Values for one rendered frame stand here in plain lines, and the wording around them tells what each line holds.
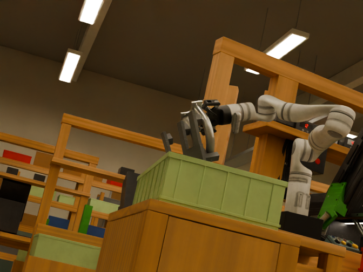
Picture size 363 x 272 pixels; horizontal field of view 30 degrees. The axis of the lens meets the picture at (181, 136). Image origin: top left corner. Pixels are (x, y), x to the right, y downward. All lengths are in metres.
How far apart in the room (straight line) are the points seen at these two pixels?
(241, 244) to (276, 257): 0.13
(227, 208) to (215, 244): 0.14
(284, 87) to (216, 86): 0.44
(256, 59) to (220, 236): 1.83
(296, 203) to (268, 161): 0.97
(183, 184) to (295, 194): 0.75
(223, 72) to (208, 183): 1.56
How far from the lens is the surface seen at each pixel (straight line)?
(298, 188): 2.81
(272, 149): 3.77
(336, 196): 3.55
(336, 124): 2.46
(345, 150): 3.92
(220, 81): 3.66
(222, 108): 2.56
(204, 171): 2.20
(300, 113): 2.56
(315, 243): 2.70
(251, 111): 2.60
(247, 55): 3.78
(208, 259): 2.13
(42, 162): 10.23
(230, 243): 2.15
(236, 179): 2.22
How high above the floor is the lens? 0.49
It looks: 14 degrees up
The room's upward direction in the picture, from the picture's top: 12 degrees clockwise
